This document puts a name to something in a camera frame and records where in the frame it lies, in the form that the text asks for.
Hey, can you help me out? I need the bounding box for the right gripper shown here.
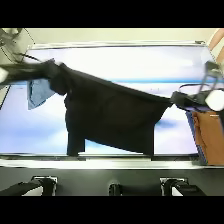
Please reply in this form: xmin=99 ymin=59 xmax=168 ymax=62
xmin=170 ymin=90 xmax=194 ymax=110

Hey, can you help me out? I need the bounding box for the black T-shirt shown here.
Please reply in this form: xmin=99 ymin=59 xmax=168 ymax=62
xmin=49 ymin=59 xmax=175 ymax=157

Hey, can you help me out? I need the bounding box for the person's forearm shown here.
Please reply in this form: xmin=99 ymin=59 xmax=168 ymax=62
xmin=207 ymin=28 xmax=224 ymax=65

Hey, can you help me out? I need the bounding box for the dark blue garment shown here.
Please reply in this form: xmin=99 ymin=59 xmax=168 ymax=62
xmin=185 ymin=110 xmax=208 ymax=165

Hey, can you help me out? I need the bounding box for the brown garment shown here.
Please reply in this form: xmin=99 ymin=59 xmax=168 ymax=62
xmin=192 ymin=110 xmax=224 ymax=166

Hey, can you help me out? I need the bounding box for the black cable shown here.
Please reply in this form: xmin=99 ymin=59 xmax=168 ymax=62
xmin=178 ymin=82 xmax=205 ymax=95

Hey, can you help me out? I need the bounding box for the silver frame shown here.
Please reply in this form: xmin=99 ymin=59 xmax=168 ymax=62
xmin=0 ymin=153 xmax=224 ymax=197

